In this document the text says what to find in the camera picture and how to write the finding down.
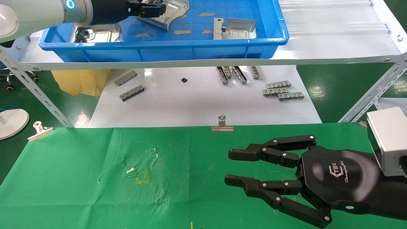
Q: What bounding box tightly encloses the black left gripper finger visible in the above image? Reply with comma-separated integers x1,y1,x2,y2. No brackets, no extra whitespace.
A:
127,0,147,10
137,4,166,18

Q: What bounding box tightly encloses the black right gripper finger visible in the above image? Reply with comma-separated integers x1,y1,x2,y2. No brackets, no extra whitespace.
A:
228,135,317,169
224,174,333,228

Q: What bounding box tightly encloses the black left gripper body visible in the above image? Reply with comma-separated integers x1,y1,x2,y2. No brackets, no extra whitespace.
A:
91,0,128,25

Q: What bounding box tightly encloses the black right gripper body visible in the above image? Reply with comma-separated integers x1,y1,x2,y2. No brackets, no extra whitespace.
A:
299,146,382,214

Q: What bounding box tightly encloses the stamped sheet metal part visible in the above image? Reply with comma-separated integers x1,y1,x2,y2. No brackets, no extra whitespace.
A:
137,0,190,32
75,23,121,43
213,18,257,40

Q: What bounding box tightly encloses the blue plastic bin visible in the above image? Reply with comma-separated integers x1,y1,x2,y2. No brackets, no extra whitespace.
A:
39,0,289,63

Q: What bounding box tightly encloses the silver binder clip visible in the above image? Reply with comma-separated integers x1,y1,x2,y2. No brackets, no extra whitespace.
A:
28,121,54,142
211,115,234,132

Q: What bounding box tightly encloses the yellow woven sack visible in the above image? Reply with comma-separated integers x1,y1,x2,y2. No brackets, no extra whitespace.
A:
51,69,111,98

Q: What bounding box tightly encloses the white slotted angle strut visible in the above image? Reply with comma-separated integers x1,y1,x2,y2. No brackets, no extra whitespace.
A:
338,52,407,124
0,48,75,128

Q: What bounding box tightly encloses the chair base with casters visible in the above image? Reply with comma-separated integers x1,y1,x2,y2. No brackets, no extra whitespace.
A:
0,68,40,93

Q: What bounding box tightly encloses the green cloth mat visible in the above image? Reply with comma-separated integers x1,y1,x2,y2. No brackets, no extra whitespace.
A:
0,122,407,229

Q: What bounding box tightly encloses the white metal shelf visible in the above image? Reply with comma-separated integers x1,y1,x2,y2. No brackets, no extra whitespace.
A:
0,0,407,71

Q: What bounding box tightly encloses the white round stand base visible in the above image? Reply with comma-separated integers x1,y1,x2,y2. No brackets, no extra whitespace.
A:
0,108,30,140

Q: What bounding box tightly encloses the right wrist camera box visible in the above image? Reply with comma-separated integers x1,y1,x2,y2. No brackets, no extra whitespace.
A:
366,107,407,177

